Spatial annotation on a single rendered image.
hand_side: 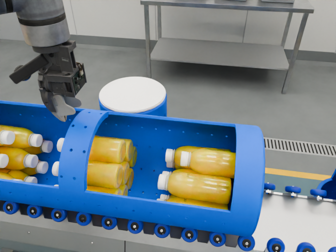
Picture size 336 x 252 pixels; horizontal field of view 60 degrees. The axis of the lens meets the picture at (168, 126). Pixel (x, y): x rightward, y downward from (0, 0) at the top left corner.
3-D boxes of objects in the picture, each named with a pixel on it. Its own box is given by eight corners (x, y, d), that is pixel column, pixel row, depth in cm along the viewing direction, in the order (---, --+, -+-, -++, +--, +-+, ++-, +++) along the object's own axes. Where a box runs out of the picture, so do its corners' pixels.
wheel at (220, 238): (222, 228, 76) (222, 225, 78) (206, 233, 77) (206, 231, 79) (228, 244, 76) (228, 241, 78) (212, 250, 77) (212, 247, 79)
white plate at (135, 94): (85, 92, 121) (85, 95, 122) (129, 120, 106) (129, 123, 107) (135, 70, 137) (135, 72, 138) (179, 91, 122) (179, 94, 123)
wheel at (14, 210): (12, 197, 84) (17, 196, 86) (-1, 202, 85) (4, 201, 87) (17, 212, 84) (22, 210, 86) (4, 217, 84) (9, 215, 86)
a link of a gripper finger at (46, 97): (52, 115, 68) (43, 82, 63) (46, 115, 68) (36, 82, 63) (61, 104, 72) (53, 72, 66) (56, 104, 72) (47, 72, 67)
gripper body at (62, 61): (75, 101, 65) (63, 49, 58) (39, 97, 66) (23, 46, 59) (88, 84, 71) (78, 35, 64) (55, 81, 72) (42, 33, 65)
